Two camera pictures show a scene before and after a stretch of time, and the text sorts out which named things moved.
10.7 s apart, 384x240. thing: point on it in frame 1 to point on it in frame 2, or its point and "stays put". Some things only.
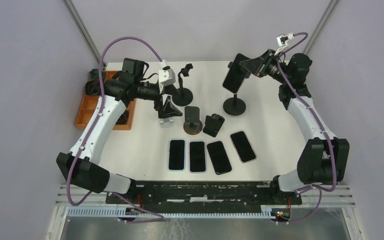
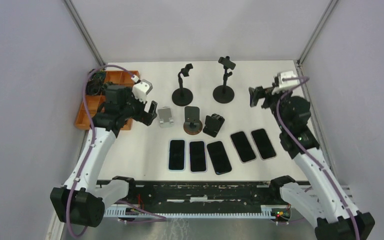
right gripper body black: x=273 y=67 to x=272 y=100
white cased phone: x=243 y=146 stays put
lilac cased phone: x=197 y=157 stays put
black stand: x=185 y=97 stays put
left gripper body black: x=158 y=104 to x=135 y=109
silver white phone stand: x=167 y=123 stays put
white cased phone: x=236 y=75 to x=264 y=146
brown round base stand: x=192 y=125 stays put
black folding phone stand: x=213 y=124 stays put
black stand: x=235 y=106 to x=225 y=94
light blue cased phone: x=177 y=155 stays put
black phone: x=219 y=157 stays put
